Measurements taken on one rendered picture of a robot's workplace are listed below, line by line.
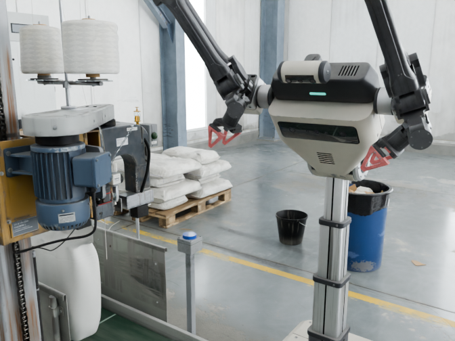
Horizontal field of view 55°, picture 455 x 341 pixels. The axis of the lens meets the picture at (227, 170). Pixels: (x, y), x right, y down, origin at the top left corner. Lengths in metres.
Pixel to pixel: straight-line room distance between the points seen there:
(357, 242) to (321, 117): 2.14
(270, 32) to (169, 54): 3.27
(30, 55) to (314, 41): 8.71
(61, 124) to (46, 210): 0.26
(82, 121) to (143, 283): 1.16
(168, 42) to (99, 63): 6.29
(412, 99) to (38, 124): 0.98
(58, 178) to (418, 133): 0.97
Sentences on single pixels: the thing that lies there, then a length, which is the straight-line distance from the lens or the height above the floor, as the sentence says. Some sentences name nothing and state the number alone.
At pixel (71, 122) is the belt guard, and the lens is 1.28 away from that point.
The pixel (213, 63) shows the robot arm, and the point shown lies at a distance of 1.48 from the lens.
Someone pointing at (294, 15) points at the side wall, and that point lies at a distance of 10.25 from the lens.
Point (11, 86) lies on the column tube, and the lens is 1.50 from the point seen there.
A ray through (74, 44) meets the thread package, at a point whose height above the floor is 1.61.
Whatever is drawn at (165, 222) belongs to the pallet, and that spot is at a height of 0.07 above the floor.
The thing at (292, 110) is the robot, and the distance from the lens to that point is 1.59.
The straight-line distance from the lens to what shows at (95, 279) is 2.05.
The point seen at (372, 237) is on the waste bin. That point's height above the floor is 0.30.
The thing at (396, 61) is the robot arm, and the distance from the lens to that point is 1.18.
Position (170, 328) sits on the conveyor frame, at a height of 0.41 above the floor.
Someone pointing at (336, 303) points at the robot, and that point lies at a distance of 1.94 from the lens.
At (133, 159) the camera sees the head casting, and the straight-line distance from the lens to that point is 1.74.
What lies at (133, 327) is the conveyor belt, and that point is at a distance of 2.19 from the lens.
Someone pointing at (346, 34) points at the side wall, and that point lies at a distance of 9.72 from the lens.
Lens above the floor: 1.54
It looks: 13 degrees down
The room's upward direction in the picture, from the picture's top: straight up
